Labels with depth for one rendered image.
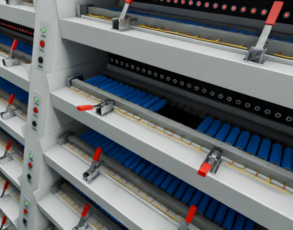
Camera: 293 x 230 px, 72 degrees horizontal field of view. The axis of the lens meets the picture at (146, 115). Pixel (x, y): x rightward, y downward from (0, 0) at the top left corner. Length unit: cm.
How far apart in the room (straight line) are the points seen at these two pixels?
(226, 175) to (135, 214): 24
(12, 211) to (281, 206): 93
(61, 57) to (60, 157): 28
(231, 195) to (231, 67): 21
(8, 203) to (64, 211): 37
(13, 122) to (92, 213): 42
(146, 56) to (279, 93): 23
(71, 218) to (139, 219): 29
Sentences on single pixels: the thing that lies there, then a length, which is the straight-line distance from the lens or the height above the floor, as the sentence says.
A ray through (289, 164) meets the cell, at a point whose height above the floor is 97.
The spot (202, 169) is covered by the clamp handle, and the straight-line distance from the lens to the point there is 31.
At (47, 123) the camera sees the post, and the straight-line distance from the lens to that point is 64.
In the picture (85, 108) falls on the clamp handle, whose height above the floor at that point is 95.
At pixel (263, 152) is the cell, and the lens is 44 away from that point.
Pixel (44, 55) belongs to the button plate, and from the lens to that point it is 61.
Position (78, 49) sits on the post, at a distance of 63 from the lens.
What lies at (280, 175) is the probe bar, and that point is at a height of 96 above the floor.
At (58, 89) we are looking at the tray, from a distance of 62.
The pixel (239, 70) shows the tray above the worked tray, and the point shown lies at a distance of 34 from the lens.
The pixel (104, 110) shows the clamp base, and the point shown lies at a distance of 47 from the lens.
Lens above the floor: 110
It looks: 17 degrees down
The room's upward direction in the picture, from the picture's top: 15 degrees clockwise
